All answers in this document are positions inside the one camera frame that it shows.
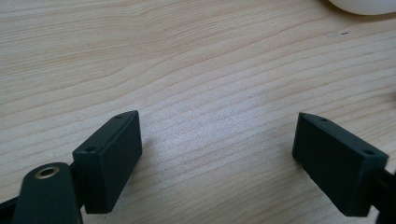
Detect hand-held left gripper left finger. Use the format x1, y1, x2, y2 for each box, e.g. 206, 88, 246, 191
72, 109, 144, 215

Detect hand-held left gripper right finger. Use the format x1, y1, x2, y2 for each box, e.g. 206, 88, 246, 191
291, 111, 389, 217

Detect white round bowl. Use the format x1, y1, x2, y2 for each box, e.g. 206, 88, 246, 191
326, 0, 396, 16

